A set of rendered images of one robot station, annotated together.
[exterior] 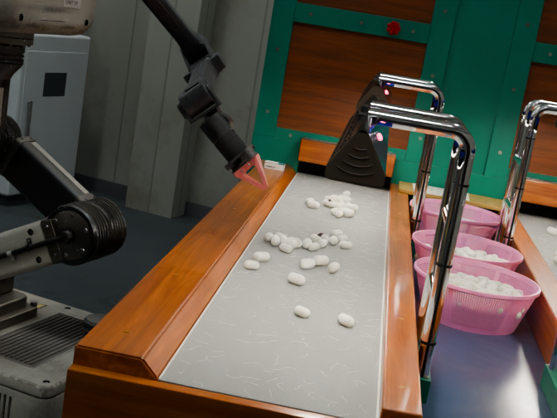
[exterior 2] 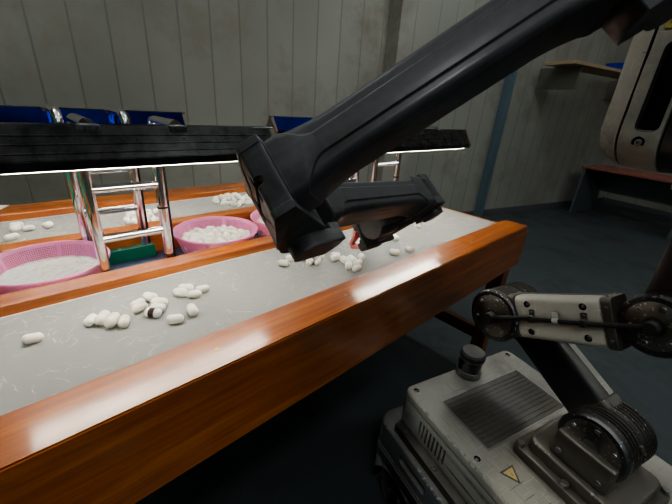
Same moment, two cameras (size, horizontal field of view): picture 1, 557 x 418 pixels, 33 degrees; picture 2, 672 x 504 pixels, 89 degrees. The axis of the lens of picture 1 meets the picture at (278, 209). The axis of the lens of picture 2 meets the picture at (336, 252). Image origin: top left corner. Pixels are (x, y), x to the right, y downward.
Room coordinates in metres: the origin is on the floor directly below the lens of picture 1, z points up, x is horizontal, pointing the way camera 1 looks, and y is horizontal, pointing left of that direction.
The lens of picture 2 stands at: (2.76, 0.53, 1.17)
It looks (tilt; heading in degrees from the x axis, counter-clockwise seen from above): 23 degrees down; 221
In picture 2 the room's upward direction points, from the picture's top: 4 degrees clockwise
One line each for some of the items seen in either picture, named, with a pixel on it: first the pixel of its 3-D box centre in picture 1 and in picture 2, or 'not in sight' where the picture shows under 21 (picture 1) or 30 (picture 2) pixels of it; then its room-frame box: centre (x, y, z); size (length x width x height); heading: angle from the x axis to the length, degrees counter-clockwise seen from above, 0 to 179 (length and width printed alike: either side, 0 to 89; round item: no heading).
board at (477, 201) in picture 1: (452, 196); not in sight; (2.87, -0.52, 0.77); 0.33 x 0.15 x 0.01; 85
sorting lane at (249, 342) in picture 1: (319, 250); (319, 262); (2.08, -0.11, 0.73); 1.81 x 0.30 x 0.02; 175
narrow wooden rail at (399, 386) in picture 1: (395, 274); (285, 249); (2.07, -0.28, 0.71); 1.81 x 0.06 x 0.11; 175
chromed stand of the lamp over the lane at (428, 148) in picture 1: (394, 162); (139, 220); (2.50, -0.29, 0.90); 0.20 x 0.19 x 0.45; 175
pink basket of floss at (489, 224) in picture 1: (452, 226); (51, 276); (2.65, -0.50, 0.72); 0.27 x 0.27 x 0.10
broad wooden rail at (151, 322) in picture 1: (225, 257); (369, 310); (2.10, 0.10, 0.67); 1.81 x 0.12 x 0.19; 175
